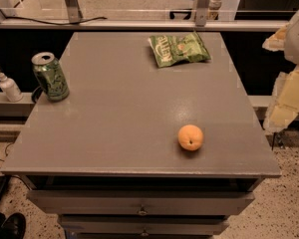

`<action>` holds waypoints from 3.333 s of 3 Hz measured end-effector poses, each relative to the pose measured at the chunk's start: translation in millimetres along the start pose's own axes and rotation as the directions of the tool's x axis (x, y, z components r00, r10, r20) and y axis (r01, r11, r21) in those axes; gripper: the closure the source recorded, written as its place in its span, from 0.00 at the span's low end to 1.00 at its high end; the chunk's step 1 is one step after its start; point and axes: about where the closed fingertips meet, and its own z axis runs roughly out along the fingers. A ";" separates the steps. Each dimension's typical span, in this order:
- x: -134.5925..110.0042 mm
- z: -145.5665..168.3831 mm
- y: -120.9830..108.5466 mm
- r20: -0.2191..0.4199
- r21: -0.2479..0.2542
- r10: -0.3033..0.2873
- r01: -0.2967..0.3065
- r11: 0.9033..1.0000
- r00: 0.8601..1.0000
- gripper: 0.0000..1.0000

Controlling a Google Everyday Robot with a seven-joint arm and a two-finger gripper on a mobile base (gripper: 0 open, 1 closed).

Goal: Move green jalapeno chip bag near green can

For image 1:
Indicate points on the green jalapeno chip bag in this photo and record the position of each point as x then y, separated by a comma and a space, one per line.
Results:
169, 50

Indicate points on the metal frame post left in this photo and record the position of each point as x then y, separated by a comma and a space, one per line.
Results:
75, 15

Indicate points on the orange fruit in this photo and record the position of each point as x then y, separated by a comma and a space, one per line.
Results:
190, 137

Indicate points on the green soda can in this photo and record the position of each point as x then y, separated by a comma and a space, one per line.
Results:
50, 76

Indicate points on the top grey drawer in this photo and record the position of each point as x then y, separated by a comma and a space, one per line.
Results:
140, 203

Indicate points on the grey drawer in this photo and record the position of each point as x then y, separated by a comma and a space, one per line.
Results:
140, 203
150, 225

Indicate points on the grey drawer cabinet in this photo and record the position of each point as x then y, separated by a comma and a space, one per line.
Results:
117, 129

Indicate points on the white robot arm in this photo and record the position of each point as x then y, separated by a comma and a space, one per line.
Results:
291, 50

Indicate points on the metal frame post right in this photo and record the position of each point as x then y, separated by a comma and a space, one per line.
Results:
201, 11

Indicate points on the white pump bottle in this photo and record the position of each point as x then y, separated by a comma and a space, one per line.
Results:
10, 88

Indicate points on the black shoe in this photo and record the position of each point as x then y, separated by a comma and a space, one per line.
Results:
13, 227

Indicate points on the metal frame post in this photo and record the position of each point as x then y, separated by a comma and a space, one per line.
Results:
75, 15
201, 11

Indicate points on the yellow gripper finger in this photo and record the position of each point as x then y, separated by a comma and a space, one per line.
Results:
284, 105
276, 42

